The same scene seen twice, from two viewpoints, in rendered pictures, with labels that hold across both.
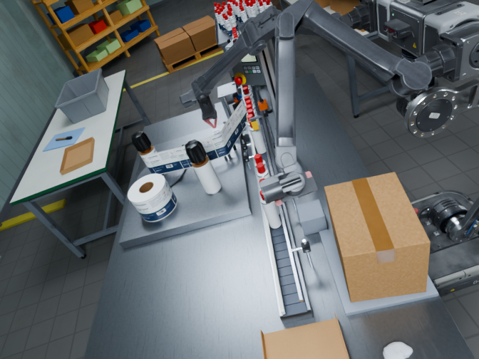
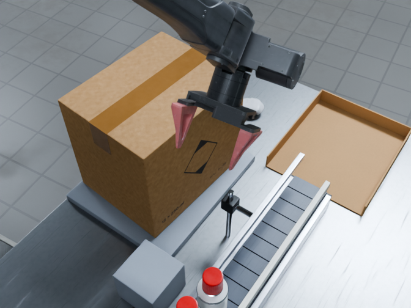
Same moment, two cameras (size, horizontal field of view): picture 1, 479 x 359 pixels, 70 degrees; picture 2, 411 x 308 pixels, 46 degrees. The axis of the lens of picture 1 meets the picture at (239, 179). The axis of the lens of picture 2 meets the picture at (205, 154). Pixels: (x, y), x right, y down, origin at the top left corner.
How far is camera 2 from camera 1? 1.33 m
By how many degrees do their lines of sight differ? 89
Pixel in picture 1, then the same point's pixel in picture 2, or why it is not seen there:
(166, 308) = not seen: outside the picture
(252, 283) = (327, 289)
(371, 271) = not seen: hidden behind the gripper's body
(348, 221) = not seen: hidden behind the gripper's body
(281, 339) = (342, 193)
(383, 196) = (117, 88)
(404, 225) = (153, 53)
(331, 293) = (243, 188)
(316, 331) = (298, 171)
